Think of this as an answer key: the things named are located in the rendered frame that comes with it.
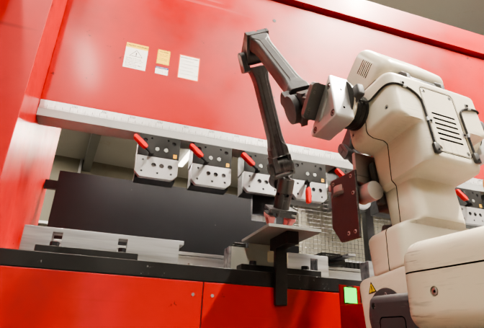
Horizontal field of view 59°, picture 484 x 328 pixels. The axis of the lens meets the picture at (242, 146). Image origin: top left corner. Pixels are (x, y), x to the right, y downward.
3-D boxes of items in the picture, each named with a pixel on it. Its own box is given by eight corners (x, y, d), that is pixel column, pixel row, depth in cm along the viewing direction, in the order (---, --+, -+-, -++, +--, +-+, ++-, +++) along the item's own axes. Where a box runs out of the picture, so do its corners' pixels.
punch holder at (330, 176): (338, 204, 168) (336, 166, 175) (328, 210, 175) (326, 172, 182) (371, 209, 172) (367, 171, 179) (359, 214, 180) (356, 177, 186)
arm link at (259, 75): (240, 51, 138) (271, 45, 140) (236, 54, 143) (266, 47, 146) (271, 178, 142) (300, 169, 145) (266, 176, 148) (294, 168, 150)
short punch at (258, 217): (251, 219, 158) (252, 194, 162) (250, 220, 159) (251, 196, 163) (276, 223, 160) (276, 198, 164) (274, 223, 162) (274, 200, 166)
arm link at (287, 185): (282, 176, 143) (297, 178, 145) (275, 172, 150) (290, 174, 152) (279, 196, 144) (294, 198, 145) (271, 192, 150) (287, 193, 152)
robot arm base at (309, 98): (313, 81, 96) (357, 94, 100) (299, 78, 103) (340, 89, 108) (302, 117, 98) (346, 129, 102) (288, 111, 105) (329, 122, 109)
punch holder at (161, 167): (133, 174, 146) (140, 132, 153) (131, 182, 154) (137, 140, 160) (176, 181, 150) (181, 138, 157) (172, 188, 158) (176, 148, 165)
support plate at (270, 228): (269, 225, 129) (269, 223, 130) (241, 242, 152) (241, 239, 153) (321, 232, 134) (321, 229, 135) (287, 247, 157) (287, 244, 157)
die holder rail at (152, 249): (16, 255, 127) (24, 223, 131) (19, 258, 132) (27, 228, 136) (181, 269, 140) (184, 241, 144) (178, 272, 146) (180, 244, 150)
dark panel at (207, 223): (36, 269, 174) (60, 170, 192) (37, 270, 175) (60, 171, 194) (289, 290, 205) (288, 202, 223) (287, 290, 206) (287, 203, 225)
